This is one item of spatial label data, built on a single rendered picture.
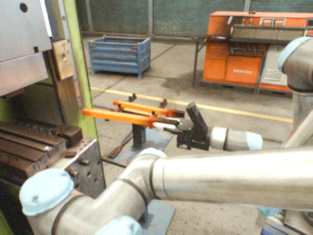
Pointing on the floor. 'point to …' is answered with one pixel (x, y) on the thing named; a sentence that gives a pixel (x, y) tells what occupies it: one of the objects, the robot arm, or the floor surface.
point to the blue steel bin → (120, 54)
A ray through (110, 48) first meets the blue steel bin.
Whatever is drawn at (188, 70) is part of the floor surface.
